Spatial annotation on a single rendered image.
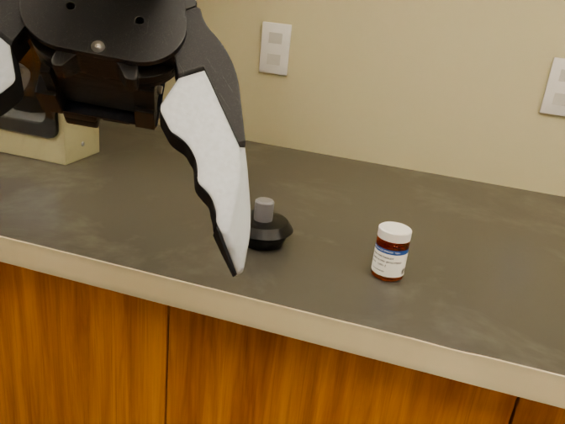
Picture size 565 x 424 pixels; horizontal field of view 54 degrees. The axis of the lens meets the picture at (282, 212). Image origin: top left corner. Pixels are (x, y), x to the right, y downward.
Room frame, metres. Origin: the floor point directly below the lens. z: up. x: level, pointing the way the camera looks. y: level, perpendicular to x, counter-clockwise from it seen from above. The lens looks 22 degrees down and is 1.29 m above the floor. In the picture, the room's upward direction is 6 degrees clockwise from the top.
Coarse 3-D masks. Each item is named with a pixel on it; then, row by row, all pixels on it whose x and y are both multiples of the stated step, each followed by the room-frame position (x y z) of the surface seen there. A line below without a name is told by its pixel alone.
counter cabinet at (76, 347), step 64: (0, 320) 0.72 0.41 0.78; (64, 320) 0.69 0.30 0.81; (128, 320) 0.67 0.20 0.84; (192, 320) 0.64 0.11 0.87; (0, 384) 0.73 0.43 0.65; (64, 384) 0.70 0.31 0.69; (128, 384) 0.67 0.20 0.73; (192, 384) 0.64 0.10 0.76; (256, 384) 0.62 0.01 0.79; (320, 384) 0.60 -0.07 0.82; (384, 384) 0.58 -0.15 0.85; (448, 384) 0.56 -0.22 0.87
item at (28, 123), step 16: (32, 48) 1.00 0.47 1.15; (32, 64) 1.00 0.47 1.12; (32, 80) 1.00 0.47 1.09; (32, 96) 1.01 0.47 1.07; (16, 112) 1.02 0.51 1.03; (32, 112) 1.01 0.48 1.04; (0, 128) 1.03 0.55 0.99; (16, 128) 1.02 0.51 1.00; (32, 128) 1.01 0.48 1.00; (48, 128) 1.00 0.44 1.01
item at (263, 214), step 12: (264, 204) 0.74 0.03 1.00; (252, 216) 0.76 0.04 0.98; (264, 216) 0.74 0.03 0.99; (276, 216) 0.77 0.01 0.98; (252, 228) 0.72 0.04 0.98; (264, 228) 0.72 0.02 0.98; (276, 228) 0.73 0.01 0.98; (288, 228) 0.75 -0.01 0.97; (252, 240) 0.72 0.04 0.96; (264, 240) 0.71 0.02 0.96; (276, 240) 0.72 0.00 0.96
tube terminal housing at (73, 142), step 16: (64, 128) 1.00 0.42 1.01; (80, 128) 1.05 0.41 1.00; (96, 128) 1.10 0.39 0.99; (0, 144) 1.04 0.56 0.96; (16, 144) 1.03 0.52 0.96; (32, 144) 1.02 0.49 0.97; (48, 144) 1.01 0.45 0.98; (64, 144) 1.00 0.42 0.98; (80, 144) 1.05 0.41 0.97; (96, 144) 1.10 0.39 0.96; (48, 160) 1.01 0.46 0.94; (64, 160) 1.00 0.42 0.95
